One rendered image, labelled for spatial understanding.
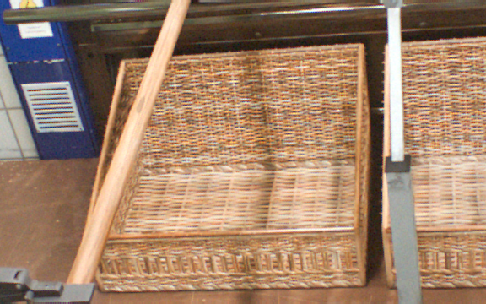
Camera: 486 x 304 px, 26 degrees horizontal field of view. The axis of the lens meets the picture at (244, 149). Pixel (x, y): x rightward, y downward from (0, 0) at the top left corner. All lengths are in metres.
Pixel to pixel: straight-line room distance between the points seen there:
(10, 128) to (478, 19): 1.16
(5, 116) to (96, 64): 0.30
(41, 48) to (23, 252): 0.47
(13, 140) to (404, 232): 1.18
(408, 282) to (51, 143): 1.06
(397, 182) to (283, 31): 0.67
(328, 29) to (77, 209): 0.70
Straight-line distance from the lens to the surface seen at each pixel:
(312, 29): 2.33
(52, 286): 1.26
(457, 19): 2.30
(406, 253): 1.88
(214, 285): 2.14
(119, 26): 2.35
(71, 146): 2.60
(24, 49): 2.48
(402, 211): 1.82
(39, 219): 2.46
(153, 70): 1.64
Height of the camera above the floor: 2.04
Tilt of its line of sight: 36 degrees down
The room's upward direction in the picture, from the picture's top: 11 degrees counter-clockwise
